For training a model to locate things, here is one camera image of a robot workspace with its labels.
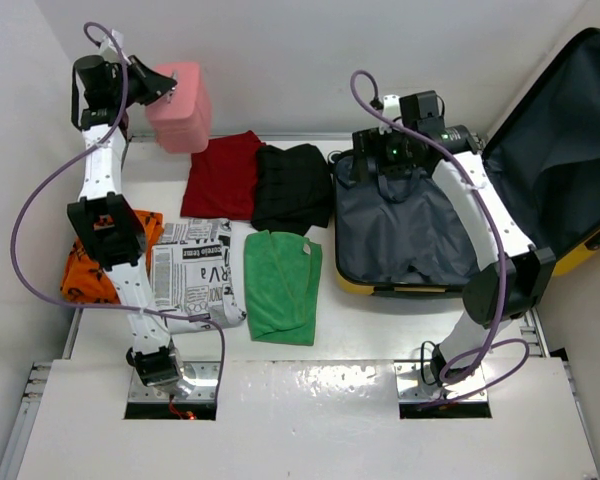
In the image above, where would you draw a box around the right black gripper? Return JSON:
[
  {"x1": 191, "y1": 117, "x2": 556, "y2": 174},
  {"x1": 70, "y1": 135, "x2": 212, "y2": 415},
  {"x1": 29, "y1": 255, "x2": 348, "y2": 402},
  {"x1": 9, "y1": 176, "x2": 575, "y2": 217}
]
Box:
[{"x1": 352, "y1": 123, "x2": 419, "y2": 181}]

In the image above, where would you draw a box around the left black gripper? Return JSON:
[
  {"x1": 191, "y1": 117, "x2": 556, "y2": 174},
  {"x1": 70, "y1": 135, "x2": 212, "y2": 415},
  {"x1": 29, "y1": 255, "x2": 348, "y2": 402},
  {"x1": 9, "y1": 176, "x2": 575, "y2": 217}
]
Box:
[{"x1": 110, "y1": 55, "x2": 177, "y2": 109}]

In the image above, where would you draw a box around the pink box with handle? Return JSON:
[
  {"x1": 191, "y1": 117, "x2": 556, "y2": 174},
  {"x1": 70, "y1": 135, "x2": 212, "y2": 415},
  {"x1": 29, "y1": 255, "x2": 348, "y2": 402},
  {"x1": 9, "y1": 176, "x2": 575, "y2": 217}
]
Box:
[{"x1": 145, "y1": 62, "x2": 212, "y2": 154}]

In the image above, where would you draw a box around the dark red cloth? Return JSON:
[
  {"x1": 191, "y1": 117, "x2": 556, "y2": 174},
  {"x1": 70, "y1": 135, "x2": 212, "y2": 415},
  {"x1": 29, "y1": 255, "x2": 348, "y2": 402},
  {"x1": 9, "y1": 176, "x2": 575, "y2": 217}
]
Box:
[{"x1": 180, "y1": 131, "x2": 265, "y2": 221}]

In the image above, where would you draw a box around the green microfiber towel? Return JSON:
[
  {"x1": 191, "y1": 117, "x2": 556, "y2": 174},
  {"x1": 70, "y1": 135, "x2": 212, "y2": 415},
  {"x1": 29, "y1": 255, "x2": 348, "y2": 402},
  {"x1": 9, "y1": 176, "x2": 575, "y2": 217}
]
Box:
[{"x1": 243, "y1": 230, "x2": 323, "y2": 347}]

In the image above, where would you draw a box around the newspaper print cloth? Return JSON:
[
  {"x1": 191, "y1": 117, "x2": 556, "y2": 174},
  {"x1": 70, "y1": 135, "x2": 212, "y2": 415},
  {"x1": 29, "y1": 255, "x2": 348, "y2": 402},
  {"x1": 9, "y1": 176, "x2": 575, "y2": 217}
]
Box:
[{"x1": 150, "y1": 218, "x2": 246, "y2": 335}]

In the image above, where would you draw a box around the orange black patterned cloth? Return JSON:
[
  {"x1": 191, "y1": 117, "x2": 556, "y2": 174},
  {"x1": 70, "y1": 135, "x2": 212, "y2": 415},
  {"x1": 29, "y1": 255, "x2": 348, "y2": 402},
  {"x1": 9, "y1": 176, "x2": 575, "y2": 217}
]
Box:
[{"x1": 60, "y1": 210, "x2": 164, "y2": 304}]

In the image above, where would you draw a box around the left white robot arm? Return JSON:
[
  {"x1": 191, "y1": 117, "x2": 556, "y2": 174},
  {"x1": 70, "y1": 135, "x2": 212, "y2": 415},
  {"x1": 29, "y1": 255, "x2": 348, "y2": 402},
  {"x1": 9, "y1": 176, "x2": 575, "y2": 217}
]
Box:
[{"x1": 67, "y1": 38, "x2": 189, "y2": 398}]

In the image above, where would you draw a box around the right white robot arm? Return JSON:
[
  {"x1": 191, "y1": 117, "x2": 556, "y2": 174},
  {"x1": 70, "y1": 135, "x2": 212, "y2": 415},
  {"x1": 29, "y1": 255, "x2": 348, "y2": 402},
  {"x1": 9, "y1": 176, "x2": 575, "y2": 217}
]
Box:
[{"x1": 360, "y1": 95, "x2": 556, "y2": 387}]

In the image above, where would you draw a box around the yellow suitcase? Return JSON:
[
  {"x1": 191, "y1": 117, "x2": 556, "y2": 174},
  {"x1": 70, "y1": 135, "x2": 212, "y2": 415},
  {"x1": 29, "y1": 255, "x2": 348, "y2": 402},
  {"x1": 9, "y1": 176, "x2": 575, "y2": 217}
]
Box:
[{"x1": 333, "y1": 28, "x2": 600, "y2": 295}]

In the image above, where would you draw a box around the white front panel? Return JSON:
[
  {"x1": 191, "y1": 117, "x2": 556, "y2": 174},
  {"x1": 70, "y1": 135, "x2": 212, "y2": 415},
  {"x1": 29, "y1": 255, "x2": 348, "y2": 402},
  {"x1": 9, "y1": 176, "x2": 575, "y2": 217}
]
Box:
[{"x1": 19, "y1": 359, "x2": 597, "y2": 479}]

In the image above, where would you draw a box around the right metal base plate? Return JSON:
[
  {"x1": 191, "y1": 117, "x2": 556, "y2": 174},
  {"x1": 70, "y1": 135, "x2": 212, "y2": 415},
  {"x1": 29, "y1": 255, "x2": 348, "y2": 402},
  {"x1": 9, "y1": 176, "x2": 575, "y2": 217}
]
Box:
[{"x1": 394, "y1": 360, "x2": 489, "y2": 403}]

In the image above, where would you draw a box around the metal base plate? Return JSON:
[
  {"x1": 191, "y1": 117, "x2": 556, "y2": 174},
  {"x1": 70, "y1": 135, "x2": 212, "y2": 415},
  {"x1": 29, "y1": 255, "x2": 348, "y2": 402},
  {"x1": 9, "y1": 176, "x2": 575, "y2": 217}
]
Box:
[
  {"x1": 127, "y1": 361, "x2": 220, "y2": 404},
  {"x1": 394, "y1": 360, "x2": 489, "y2": 403}
]

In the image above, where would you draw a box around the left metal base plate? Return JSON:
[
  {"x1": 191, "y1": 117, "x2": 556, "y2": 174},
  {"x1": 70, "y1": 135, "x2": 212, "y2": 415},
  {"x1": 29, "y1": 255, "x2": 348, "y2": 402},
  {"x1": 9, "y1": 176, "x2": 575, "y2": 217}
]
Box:
[{"x1": 127, "y1": 361, "x2": 220, "y2": 404}]

